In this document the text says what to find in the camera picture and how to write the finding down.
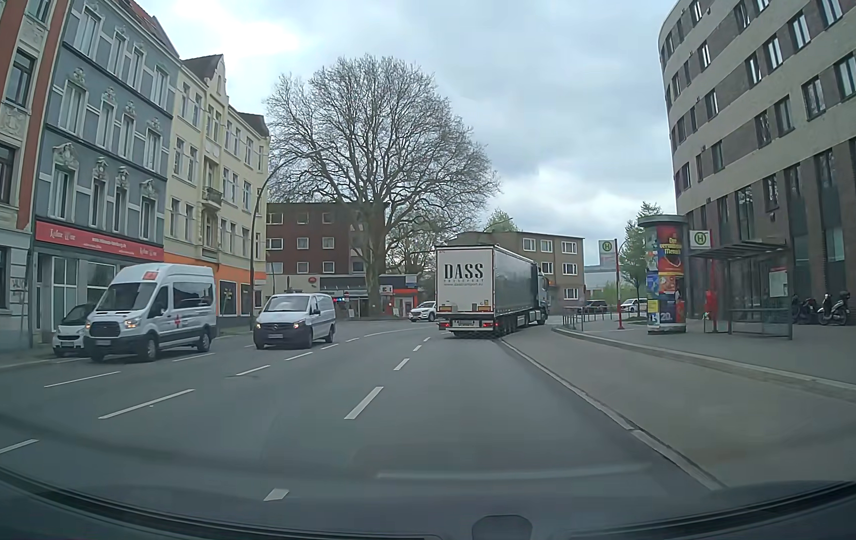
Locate white lorry with grey trailer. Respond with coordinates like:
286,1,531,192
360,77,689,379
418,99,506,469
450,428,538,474
434,243,551,339

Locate low shop building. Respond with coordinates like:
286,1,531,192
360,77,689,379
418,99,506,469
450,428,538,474
266,273,422,319

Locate dark red brick building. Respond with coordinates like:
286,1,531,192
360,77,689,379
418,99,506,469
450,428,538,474
264,201,389,295

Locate large bare tree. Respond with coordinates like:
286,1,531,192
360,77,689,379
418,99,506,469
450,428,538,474
264,54,502,318

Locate beige flat-roofed building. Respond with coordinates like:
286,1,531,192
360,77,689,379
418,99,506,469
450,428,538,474
446,229,587,313

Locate grey asphalt road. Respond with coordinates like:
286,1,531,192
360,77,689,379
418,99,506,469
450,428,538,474
0,318,856,540

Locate silver van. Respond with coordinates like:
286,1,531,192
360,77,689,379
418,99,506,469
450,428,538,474
252,291,338,351

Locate road markings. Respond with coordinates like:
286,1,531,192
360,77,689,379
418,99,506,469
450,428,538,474
0,327,726,502

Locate metal railing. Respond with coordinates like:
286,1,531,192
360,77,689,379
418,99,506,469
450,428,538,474
561,307,648,331

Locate green leafy tree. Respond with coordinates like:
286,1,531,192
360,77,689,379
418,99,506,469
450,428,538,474
618,201,665,316

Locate cream gabled building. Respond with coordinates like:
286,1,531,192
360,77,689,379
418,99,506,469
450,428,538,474
162,54,272,328

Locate advertising column with posters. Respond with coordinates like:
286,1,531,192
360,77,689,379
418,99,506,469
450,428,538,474
637,214,690,336

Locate car's own bonnet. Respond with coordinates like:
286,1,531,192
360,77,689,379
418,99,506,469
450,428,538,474
0,448,856,540

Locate white high-roof van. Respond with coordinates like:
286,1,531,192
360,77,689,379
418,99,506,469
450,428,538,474
83,262,218,363

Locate glass bus shelter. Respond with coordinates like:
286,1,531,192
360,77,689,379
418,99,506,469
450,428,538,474
689,240,795,340

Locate grey-blue ornate building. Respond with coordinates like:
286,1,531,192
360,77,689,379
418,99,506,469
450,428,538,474
29,0,183,345

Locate small white parked car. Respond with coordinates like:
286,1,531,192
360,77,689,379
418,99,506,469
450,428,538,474
51,302,98,358

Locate parked motorcycle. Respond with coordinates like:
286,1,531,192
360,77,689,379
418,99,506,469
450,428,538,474
791,294,821,326

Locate curved brown and beige building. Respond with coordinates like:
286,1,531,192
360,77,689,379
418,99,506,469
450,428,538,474
657,0,856,328

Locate grey paved pavement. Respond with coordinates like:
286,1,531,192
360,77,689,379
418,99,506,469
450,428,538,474
552,315,856,403

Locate parked scooter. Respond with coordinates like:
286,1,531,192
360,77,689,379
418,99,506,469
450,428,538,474
816,290,852,327

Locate curved lamp post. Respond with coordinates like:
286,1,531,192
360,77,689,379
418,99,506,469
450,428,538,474
248,166,282,333

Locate bus stop sign red post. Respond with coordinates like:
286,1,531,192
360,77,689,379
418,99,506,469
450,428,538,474
597,238,626,331

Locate bus stop sign on post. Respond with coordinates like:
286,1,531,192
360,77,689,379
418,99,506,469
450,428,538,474
689,229,713,334

